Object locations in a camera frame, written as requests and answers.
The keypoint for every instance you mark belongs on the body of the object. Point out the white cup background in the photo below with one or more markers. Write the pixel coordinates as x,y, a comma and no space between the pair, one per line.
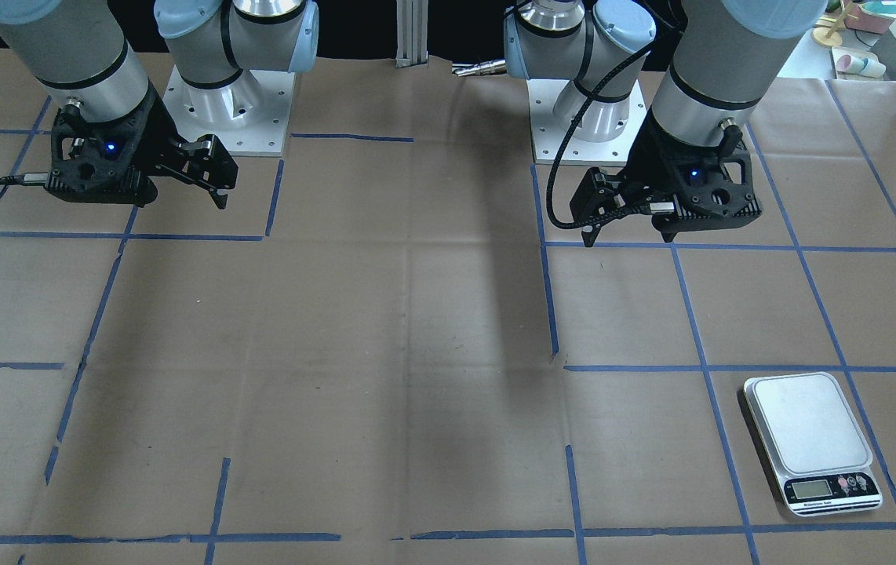
855,64

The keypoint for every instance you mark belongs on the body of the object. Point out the aluminium frame post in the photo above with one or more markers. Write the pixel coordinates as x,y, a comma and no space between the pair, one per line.
412,33

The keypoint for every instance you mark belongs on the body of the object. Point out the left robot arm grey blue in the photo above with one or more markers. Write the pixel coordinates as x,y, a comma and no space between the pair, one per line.
726,55

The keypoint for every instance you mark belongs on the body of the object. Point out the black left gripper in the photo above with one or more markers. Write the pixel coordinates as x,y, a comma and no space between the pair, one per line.
649,157

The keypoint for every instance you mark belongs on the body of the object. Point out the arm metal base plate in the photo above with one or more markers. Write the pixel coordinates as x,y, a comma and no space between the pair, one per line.
605,135
250,116

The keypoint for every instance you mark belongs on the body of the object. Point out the wooden stand background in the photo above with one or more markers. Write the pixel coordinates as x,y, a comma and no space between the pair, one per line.
826,31

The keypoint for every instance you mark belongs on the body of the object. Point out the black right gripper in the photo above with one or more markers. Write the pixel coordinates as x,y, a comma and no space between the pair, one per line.
153,132

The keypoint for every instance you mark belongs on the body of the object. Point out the silver digital kitchen scale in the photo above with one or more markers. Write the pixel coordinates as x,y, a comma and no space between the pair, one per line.
817,450

